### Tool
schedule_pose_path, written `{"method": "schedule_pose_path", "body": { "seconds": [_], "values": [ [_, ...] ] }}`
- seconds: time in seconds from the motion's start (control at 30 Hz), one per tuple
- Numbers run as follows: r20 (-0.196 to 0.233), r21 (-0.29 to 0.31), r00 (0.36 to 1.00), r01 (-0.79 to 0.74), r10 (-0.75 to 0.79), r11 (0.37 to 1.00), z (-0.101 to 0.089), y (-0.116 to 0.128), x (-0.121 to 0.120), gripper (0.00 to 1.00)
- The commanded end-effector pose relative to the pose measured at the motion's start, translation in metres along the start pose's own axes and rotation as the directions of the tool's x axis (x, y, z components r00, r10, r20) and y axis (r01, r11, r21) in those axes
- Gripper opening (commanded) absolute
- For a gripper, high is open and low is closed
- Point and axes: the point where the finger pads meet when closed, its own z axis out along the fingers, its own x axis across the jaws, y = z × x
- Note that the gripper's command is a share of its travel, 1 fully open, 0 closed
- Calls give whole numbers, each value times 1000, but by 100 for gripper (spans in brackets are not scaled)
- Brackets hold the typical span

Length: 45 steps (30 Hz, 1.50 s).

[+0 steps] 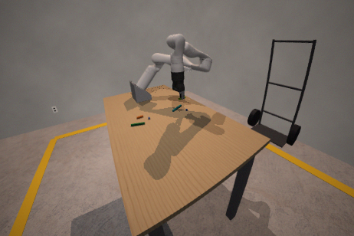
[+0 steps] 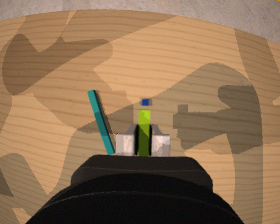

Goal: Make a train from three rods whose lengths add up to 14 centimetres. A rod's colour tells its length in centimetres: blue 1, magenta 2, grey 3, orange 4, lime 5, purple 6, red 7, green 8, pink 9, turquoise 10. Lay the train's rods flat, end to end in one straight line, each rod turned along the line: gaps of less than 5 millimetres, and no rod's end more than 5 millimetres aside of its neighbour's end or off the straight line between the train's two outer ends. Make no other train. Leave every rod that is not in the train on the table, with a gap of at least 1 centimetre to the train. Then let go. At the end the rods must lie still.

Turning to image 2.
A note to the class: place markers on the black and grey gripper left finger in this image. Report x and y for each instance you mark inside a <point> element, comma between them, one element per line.
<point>127,143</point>

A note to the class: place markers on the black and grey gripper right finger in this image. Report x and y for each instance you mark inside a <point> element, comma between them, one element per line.
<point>160,142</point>

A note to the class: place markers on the lime green rod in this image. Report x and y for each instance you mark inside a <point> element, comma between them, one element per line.
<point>144,123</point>

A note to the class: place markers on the small blue cube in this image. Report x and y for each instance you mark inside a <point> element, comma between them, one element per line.
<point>145,102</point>

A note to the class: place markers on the turquoise rod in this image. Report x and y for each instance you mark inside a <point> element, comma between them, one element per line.
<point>101,122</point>

